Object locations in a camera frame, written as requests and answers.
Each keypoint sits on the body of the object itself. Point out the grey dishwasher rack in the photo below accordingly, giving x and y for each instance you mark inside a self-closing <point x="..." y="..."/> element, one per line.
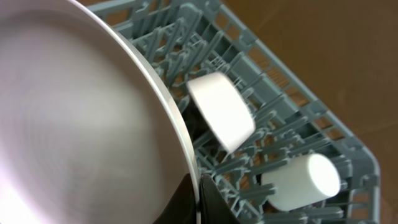
<point x="184" y="40"/>

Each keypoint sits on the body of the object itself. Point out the large white plate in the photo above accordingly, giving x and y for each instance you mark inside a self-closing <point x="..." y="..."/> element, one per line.
<point x="89" y="132"/>

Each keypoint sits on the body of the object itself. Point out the small white bowl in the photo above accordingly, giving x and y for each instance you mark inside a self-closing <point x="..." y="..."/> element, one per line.
<point x="223" y="108"/>

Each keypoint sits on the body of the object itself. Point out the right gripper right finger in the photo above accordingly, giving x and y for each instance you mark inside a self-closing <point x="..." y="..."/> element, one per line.
<point x="213" y="208"/>

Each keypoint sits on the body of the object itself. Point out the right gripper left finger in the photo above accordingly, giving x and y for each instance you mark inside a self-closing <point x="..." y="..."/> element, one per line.
<point x="181" y="208"/>

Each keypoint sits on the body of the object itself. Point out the white cup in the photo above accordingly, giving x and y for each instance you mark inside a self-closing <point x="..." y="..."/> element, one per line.
<point x="303" y="181"/>

